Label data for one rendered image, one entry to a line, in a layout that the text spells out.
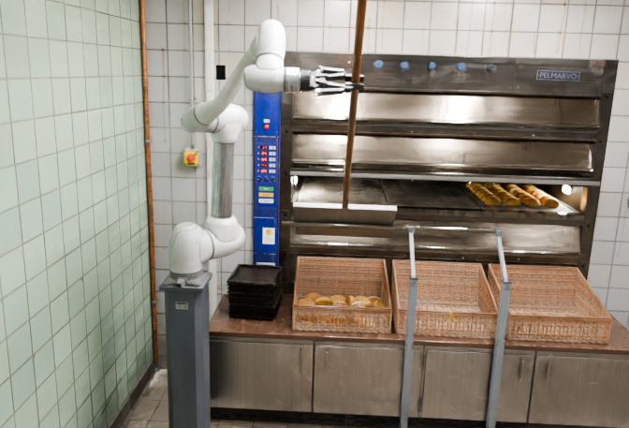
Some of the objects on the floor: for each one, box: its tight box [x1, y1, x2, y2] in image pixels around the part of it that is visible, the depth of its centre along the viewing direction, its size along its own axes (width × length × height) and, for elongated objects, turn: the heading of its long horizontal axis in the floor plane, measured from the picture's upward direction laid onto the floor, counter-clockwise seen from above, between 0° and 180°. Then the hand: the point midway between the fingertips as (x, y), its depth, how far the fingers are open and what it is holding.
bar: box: [282, 220, 512, 428], centre depth 304 cm, size 31×127×118 cm, turn 81°
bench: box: [209, 294, 629, 428], centre depth 331 cm, size 56×242×58 cm, turn 81°
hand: (354, 81), depth 204 cm, fingers closed on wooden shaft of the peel, 3 cm apart
